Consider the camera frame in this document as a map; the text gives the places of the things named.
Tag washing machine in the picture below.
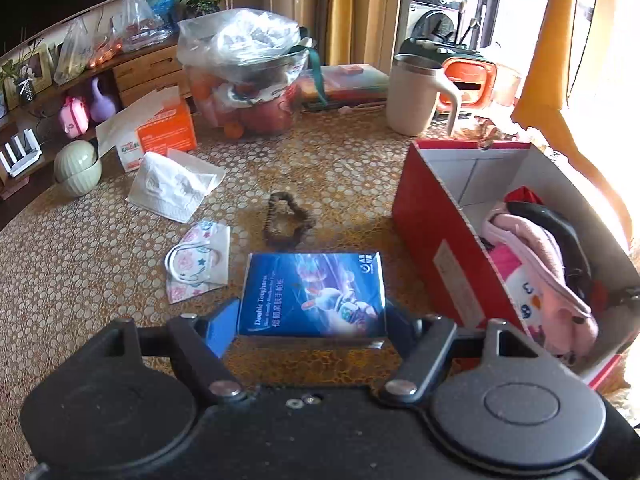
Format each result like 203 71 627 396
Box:
395 0 488 51

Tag stack of colourful books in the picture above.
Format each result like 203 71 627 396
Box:
297 64 388 110

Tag orange tissue holder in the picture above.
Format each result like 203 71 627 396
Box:
442 56 498 110

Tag cream mug with handle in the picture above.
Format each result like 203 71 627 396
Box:
386 53 461 136

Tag lace flower tablecloth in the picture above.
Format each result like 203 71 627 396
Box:
0 104 632 480

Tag pink fleece hat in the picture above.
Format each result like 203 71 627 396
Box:
482 203 599 364

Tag framed picture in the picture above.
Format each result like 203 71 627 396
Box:
1 44 52 110

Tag black cloth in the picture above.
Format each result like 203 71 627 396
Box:
506 200 592 302

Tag purple vase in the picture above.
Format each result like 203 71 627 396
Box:
90 77 117 124

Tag patterned face mask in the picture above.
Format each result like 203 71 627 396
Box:
164 220 231 304

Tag white embossed napkin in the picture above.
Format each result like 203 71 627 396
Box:
126 148 226 223

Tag yellow curtain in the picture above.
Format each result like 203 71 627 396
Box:
511 0 634 242

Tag red knitted garment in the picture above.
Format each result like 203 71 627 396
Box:
503 186 544 205

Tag blue tissue pack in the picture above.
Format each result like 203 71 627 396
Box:
238 252 386 339

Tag orange tissue box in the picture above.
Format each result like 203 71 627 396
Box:
96 86 198 172

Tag red cardboard box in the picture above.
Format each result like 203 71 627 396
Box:
392 139 639 388

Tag wooden sideboard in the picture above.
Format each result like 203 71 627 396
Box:
0 34 196 201

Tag glass jar of fruit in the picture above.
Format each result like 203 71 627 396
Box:
183 49 308 139

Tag clear plastic bag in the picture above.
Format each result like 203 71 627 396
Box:
177 8 309 84

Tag pink toy bag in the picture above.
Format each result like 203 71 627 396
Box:
58 96 90 139

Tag green ribbed bowl stack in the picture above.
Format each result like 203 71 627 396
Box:
53 140 102 198

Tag bags of food on sideboard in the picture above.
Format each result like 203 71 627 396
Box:
53 0 172 84

